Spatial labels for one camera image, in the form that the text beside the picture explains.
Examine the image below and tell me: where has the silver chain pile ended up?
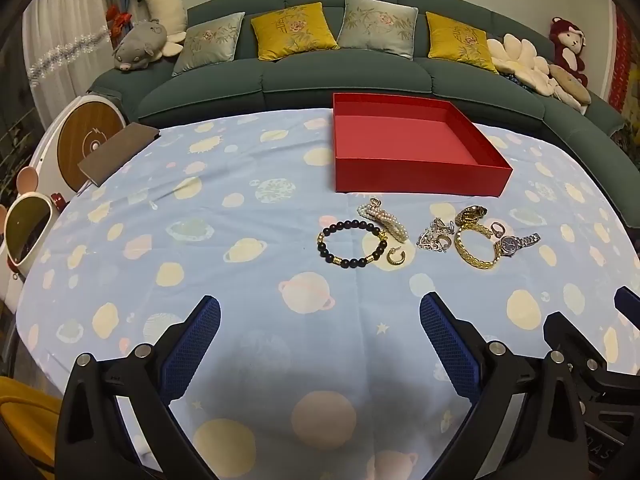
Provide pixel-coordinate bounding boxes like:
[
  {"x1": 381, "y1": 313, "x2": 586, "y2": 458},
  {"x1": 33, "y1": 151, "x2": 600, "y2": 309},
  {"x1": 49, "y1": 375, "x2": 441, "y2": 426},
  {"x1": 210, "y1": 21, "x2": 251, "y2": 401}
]
[{"x1": 416, "y1": 217, "x2": 455, "y2": 255}]

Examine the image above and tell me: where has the white eared device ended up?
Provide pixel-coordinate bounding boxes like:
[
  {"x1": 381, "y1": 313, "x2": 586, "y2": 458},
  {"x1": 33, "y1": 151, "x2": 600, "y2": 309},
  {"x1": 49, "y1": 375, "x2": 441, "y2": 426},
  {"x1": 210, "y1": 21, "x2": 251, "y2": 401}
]
[{"x1": 0, "y1": 165, "x2": 68, "y2": 311}]

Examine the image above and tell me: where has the grey pig plush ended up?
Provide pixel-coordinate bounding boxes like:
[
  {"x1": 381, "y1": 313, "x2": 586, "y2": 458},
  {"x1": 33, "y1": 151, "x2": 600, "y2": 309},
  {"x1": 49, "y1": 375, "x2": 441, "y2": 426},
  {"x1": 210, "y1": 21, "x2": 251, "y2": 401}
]
[{"x1": 111, "y1": 19, "x2": 168, "y2": 72}]

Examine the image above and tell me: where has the red wall hanging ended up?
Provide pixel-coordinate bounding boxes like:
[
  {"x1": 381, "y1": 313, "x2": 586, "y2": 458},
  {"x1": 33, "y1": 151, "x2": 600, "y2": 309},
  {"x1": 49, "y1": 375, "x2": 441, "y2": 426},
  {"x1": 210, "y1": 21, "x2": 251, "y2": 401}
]
[{"x1": 607, "y1": 10, "x2": 633, "y2": 113}]

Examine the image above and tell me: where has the dark bead bracelet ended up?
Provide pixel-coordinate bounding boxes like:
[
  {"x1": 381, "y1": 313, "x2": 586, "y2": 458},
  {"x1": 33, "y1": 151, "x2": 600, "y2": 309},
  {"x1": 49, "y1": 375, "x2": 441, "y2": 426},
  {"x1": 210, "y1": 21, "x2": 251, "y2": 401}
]
[{"x1": 316, "y1": 218, "x2": 390, "y2": 269}]

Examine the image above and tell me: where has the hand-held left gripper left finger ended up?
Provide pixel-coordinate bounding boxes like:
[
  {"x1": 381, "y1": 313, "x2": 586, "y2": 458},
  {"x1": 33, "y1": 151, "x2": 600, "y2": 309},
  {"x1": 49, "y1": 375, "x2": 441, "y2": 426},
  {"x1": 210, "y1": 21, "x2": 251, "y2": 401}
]
[{"x1": 55, "y1": 295, "x2": 222, "y2": 480}]

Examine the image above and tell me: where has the gold watch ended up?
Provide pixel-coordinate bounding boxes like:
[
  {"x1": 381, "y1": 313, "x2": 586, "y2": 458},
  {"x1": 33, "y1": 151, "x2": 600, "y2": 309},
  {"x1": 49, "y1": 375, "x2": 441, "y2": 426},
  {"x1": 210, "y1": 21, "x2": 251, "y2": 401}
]
[{"x1": 454, "y1": 205, "x2": 493, "y2": 238}]

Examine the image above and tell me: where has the pearl bracelet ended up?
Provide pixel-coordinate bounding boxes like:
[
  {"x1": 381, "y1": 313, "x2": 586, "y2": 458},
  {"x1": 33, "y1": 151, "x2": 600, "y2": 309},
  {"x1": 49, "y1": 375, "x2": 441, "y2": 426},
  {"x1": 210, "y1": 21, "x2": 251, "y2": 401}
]
[{"x1": 357, "y1": 199, "x2": 410, "y2": 242}]

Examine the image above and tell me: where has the yellow chair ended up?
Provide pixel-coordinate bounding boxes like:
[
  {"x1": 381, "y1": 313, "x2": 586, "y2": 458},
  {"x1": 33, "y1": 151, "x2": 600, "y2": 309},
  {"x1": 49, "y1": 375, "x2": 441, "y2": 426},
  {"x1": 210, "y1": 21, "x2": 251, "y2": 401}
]
[{"x1": 0, "y1": 375, "x2": 63, "y2": 480}]

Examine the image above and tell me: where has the white cow plush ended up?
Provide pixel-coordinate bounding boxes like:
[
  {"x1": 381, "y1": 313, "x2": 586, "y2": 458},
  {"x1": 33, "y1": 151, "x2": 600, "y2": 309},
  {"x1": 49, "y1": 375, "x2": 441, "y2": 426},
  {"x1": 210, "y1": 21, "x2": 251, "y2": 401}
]
[{"x1": 131, "y1": 0, "x2": 188, "y2": 56}]

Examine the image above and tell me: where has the green sofa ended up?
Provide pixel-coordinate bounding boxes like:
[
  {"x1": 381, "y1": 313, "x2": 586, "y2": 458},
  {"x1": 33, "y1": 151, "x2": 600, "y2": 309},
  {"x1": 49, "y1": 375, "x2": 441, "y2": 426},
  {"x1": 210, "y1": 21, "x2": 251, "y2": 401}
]
[{"x1": 92, "y1": 0, "x2": 640, "y2": 226}]

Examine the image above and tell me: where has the silver watch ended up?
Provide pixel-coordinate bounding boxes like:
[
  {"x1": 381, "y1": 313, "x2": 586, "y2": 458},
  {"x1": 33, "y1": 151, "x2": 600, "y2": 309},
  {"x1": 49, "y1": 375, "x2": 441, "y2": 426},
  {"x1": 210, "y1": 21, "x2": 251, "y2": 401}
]
[{"x1": 494, "y1": 231, "x2": 542, "y2": 260}]

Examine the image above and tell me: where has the gold twisted bangle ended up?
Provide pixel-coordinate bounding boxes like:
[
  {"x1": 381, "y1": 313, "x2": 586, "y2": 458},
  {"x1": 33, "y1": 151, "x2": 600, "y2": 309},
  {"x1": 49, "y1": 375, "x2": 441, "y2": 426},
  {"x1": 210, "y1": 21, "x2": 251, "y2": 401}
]
[{"x1": 454, "y1": 227, "x2": 502, "y2": 271}]

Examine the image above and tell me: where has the planet printed tablecloth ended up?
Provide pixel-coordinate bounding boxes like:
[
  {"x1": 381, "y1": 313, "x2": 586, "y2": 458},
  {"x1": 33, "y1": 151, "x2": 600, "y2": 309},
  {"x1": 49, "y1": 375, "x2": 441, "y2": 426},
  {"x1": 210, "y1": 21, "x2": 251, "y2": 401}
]
[{"x1": 15, "y1": 107, "x2": 640, "y2": 480}]

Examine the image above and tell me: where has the red cardboard box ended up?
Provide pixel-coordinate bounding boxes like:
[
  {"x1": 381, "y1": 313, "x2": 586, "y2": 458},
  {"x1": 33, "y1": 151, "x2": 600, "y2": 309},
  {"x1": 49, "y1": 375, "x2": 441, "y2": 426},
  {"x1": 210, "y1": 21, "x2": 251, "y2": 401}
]
[{"x1": 332, "y1": 92, "x2": 514, "y2": 197}]

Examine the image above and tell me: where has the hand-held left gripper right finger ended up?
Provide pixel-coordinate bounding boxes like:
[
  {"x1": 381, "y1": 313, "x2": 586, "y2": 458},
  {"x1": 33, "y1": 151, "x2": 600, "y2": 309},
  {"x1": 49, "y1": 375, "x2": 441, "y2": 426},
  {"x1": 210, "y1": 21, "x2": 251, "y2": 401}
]
[{"x1": 419, "y1": 291, "x2": 591, "y2": 480}]

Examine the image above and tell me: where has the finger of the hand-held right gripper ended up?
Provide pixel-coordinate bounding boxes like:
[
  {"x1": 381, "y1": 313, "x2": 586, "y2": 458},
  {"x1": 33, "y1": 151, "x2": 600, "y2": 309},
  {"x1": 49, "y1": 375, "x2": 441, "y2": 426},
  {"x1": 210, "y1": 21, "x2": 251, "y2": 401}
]
[
  {"x1": 614, "y1": 286, "x2": 640, "y2": 317},
  {"x1": 543, "y1": 311, "x2": 640, "y2": 380}
]

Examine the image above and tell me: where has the brown and white flower cushion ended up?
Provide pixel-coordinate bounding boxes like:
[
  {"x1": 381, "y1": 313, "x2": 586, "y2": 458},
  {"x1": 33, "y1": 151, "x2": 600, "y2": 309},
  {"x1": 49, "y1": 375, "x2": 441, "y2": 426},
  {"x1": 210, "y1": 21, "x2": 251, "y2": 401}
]
[{"x1": 546, "y1": 62, "x2": 593, "y2": 116}]

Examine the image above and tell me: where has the white machine with wooden disc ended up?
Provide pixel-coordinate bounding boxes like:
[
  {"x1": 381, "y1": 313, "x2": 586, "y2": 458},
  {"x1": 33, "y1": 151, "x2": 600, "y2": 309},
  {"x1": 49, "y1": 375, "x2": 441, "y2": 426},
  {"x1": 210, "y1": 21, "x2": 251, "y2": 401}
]
[{"x1": 27, "y1": 92, "x2": 131, "y2": 196}]

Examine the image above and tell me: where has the red monkey plush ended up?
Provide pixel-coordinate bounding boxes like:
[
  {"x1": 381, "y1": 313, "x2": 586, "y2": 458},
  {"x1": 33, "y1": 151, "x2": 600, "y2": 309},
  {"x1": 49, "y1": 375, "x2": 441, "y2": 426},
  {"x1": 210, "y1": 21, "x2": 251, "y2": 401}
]
[{"x1": 548, "y1": 16, "x2": 591, "y2": 88}]

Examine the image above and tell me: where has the silver tinsel garland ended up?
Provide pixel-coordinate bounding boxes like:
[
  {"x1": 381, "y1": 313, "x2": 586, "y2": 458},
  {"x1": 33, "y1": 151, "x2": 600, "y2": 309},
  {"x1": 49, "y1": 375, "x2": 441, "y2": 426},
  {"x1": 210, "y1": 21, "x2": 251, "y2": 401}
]
[{"x1": 27, "y1": 27, "x2": 113, "y2": 81}]

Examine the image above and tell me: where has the white curtain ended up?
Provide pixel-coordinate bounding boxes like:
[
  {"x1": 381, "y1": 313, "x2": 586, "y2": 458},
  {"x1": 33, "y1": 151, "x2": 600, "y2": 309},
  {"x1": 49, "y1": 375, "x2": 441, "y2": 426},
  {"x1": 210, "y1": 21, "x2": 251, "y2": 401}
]
[{"x1": 22, "y1": 0, "x2": 131, "y2": 131}]

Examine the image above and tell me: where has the red curtain bow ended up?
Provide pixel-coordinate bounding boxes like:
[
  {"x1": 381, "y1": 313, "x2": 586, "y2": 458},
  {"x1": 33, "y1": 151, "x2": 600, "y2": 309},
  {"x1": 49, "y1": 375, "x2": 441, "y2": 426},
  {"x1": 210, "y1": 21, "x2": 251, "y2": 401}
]
[{"x1": 106, "y1": 4, "x2": 132, "y2": 38}]

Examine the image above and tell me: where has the grey-green embroidered cushion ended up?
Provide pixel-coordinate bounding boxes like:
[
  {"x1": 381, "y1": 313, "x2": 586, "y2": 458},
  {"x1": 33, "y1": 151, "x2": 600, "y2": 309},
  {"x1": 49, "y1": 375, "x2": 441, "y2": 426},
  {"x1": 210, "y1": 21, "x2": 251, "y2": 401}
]
[
  {"x1": 171, "y1": 12, "x2": 247, "y2": 78},
  {"x1": 336, "y1": 0, "x2": 419, "y2": 61}
]

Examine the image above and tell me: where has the yellow embroidered cushion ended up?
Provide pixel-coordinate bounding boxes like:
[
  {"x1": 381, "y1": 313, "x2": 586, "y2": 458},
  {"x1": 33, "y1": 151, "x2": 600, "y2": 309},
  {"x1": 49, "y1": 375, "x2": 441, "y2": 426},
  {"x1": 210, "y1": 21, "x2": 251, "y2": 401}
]
[
  {"x1": 425, "y1": 11, "x2": 500, "y2": 75},
  {"x1": 250, "y1": 2, "x2": 341, "y2": 62}
]

